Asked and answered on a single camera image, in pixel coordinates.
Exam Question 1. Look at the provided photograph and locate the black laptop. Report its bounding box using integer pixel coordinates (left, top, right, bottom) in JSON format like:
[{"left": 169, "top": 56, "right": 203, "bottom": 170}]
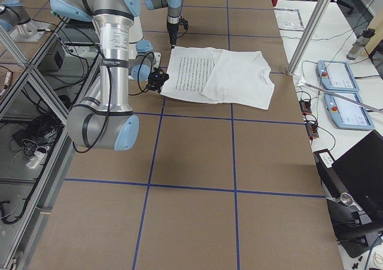
[{"left": 314, "top": 130, "right": 382, "bottom": 220}]

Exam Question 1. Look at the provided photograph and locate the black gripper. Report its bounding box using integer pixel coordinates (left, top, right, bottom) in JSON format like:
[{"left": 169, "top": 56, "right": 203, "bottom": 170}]
[
  {"left": 145, "top": 67, "right": 169, "bottom": 93},
  {"left": 166, "top": 16, "right": 189, "bottom": 48}
]

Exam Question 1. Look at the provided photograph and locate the white printed t-shirt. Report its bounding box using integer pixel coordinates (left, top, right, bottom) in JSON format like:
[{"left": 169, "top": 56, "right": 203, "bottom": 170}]
[{"left": 161, "top": 47, "right": 275, "bottom": 110}]

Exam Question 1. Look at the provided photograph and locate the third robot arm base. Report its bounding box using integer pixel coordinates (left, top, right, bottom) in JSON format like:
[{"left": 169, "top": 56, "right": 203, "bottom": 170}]
[{"left": 1, "top": 0, "right": 51, "bottom": 43}]

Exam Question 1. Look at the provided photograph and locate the near blue teach pendant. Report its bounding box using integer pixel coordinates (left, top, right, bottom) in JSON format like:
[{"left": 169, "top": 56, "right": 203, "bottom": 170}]
[{"left": 324, "top": 94, "right": 375, "bottom": 131}]

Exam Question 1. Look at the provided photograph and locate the aluminium frame rack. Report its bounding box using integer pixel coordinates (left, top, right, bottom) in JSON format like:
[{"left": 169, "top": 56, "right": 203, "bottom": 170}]
[{"left": 1, "top": 19, "right": 99, "bottom": 269}]

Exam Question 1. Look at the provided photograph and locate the aluminium frame post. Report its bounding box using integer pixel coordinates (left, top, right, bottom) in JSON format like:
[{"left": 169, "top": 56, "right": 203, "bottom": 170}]
[{"left": 287, "top": 0, "right": 331, "bottom": 76}]

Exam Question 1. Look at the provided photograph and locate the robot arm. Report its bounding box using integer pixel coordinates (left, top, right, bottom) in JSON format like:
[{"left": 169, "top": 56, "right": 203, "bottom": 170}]
[
  {"left": 145, "top": 0, "right": 189, "bottom": 48},
  {"left": 50, "top": 0, "right": 141, "bottom": 153}
]

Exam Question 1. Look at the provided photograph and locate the far blue teach pendant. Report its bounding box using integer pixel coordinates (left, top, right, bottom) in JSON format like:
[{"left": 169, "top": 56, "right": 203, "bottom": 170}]
[{"left": 317, "top": 60, "right": 360, "bottom": 93}]

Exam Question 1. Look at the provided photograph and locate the water bottle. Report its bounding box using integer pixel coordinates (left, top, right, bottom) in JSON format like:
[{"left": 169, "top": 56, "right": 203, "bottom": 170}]
[{"left": 346, "top": 28, "right": 375, "bottom": 60}]

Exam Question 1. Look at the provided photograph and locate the orange black connector board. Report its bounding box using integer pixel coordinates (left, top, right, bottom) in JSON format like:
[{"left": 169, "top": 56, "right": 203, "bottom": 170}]
[{"left": 299, "top": 99, "right": 319, "bottom": 141}]

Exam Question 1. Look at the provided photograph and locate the clear plastic bag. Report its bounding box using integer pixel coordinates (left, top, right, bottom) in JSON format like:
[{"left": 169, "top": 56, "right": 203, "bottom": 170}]
[{"left": 274, "top": 8, "right": 305, "bottom": 31}]

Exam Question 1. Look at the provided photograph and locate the white power strip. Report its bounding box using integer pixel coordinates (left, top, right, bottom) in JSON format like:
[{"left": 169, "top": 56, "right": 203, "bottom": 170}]
[{"left": 25, "top": 150, "right": 46, "bottom": 169}]

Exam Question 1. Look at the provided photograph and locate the blue teach pendant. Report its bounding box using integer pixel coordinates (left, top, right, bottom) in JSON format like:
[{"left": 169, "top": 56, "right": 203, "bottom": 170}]
[
  {"left": 324, "top": 94, "right": 375, "bottom": 131},
  {"left": 317, "top": 60, "right": 360, "bottom": 93}
]

